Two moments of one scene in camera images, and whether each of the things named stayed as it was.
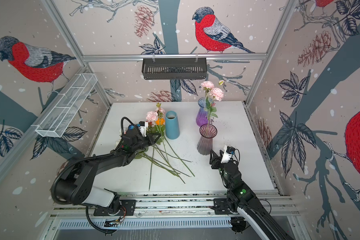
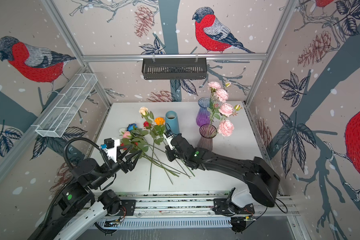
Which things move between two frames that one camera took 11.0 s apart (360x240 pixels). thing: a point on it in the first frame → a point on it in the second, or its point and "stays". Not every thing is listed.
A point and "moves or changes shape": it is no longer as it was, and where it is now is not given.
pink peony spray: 211,92 moves or changes shape
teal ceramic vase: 172,127 stays
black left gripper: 150,139 → 125,165
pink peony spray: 151,117 → 226,127
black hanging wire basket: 170,68 stays
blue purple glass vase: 202,112 stays
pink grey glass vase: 207,131 stays
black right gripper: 217,159 → 171,156
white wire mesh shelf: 62,112 stays
